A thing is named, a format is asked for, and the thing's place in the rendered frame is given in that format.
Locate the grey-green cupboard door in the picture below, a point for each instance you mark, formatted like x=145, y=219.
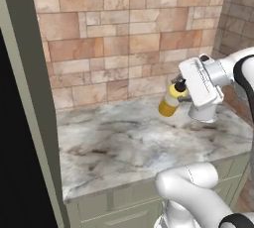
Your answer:
x=129, y=220

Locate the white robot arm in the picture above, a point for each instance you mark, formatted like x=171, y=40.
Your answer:
x=195, y=199

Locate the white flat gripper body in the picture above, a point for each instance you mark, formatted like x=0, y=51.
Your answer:
x=203, y=83

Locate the grey-green narrow drawer front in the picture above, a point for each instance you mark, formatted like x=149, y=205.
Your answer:
x=231, y=170

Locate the yellow mustard bottle black cap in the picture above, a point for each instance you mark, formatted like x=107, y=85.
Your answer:
x=168, y=102

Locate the grey-green wide drawer front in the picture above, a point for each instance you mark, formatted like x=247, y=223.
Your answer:
x=132, y=197

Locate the grey-green counter base cabinet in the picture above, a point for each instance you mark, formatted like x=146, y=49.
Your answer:
x=132, y=202

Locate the black fridge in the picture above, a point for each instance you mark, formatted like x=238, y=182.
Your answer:
x=20, y=146

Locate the grey-green tall housing panel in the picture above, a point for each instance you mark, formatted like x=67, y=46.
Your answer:
x=31, y=83

